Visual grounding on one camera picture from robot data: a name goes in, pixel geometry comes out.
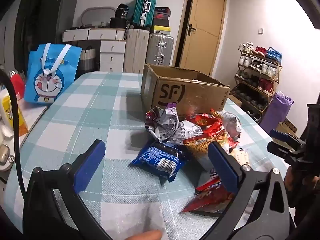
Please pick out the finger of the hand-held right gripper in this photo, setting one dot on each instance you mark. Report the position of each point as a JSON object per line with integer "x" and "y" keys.
{"x": 277, "y": 148}
{"x": 280, "y": 134}

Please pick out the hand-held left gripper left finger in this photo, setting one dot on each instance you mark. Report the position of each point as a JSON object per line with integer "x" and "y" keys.
{"x": 91, "y": 166}

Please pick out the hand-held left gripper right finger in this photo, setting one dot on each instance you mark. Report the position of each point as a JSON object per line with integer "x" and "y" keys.
{"x": 222, "y": 166}

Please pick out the red and blue snack packet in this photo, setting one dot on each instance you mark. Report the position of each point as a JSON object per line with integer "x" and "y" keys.
{"x": 211, "y": 180}

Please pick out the orange noodle snack packet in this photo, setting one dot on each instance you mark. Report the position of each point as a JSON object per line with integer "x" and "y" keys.
{"x": 202, "y": 143}

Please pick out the red and black snack packet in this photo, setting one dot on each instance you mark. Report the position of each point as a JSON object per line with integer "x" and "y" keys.
{"x": 207, "y": 201}
{"x": 203, "y": 121}

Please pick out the white and red snack packet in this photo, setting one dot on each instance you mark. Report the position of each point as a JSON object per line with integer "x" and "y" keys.
{"x": 231, "y": 122}

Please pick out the grey and white snack packet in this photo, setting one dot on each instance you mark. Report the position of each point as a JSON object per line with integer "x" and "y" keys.
{"x": 191, "y": 130}

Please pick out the blue cookie packet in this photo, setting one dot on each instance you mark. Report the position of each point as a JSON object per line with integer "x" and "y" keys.
{"x": 155, "y": 157}

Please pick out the brown cardboard box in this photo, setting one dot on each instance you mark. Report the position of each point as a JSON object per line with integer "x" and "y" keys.
{"x": 200, "y": 97}

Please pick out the purple and white snack packet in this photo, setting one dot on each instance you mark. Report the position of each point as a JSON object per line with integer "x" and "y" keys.
{"x": 162, "y": 122}

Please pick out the person's right hand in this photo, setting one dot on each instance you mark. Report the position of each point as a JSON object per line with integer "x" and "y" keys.
{"x": 291, "y": 185}

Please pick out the person's left hand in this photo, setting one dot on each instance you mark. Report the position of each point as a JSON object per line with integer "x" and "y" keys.
{"x": 145, "y": 235}

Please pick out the small cardboard floor box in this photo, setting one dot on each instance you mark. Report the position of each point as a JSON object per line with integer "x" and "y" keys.
{"x": 287, "y": 127}

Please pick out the shoe rack with shoes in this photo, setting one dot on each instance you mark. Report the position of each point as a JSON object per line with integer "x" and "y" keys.
{"x": 257, "y": 80}

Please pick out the blue cartoon tote bag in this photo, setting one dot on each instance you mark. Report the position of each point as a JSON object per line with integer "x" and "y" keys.
{"x": 53, "y": 80}

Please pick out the grey laundry basket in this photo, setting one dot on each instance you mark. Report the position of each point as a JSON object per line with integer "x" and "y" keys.
{"x": 87, "y": 58}

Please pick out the white drawer dresser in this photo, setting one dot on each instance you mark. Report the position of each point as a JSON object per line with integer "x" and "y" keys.
{"x": 111, "y": 52}

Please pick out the silver suitcase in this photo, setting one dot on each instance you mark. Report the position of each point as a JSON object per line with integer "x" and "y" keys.
{"x": 161, "y": 48}

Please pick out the wooden door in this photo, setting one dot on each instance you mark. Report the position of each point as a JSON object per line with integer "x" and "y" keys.
{"x": 203, "y": 25}

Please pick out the yellow and black shoe box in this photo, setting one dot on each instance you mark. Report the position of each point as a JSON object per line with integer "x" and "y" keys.
{"x": 160, "y": 29}

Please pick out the black refrigerator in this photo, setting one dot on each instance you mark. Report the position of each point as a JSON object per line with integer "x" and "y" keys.
{"x": 55, "y": 20}

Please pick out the black pouch with white print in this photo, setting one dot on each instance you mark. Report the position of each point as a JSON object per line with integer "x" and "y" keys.
{"x": 122, "y": 11}

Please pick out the black red-logo shoe box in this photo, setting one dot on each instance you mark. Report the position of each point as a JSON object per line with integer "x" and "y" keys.
{"x": 161, "y": 19}

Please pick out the teal suitcase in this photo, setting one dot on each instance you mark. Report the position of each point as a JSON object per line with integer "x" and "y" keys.
{"x": 145, "y": 7}

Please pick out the grey arched frame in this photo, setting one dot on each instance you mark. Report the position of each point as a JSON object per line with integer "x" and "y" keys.
{"x": 86, "y": 13}

